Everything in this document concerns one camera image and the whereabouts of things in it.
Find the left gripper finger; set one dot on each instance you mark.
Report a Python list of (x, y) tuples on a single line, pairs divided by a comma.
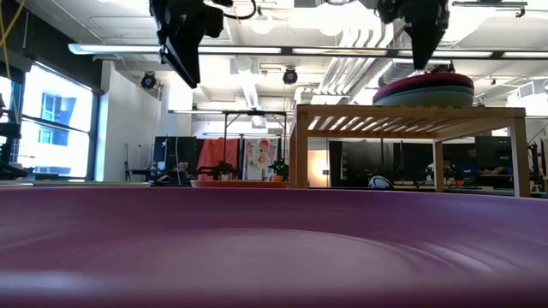
[(162, 48), (188, 60)]

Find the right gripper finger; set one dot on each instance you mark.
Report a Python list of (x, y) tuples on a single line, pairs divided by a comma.
[(416, 43), (430, 38)]

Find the magenta plate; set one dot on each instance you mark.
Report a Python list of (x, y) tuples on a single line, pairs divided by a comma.
[(424, 80)]

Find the blue plate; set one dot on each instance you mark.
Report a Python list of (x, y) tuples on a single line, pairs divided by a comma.
[(424, 92)]

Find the terracotta orange plate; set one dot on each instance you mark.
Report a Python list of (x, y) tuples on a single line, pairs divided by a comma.
[(240, 184)]

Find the purple plate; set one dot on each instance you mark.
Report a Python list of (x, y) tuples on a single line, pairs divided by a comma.
[(274, 248)]

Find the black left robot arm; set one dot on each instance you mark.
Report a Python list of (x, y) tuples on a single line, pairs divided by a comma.
[(8, 130)]

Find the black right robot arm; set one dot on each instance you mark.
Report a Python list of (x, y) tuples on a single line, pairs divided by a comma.
[(540, 167)]

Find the wooden slatted shelf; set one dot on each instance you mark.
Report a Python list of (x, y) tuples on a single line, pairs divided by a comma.
[(406, 113)]

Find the black ceiling spot lamp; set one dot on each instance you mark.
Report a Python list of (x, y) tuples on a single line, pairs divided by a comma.
[(290, 77), (148, 81)]

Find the long ceiling light bar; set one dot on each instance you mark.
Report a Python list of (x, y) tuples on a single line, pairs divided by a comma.
[(107, 48), (342, 51)]

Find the black panel screen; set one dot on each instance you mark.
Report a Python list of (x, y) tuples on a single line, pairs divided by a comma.
[(180, 149)]

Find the orange hanging cloth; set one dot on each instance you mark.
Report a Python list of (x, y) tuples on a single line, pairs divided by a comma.
[(214, 152)]

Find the floral hanging cloth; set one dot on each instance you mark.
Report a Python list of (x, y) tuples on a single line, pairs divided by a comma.
[(259, 154)]

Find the person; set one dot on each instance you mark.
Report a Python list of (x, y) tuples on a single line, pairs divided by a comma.
[(429, 171)]

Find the black panel with white dots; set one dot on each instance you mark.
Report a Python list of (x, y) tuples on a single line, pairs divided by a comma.
[(355, 158)]

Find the black robot with green lights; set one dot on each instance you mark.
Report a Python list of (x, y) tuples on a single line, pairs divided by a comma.
[(280, 167)]

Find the large window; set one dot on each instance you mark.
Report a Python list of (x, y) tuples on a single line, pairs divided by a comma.
[(55, 141)]

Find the orange glowing panel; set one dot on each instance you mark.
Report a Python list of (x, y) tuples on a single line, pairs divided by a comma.
[(319, 169)]

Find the silver corrugated air duct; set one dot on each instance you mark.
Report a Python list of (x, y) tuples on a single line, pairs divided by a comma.
[(387, 75)]

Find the black tripod frame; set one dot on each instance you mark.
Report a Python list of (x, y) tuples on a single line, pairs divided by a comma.
[(225, 128)]

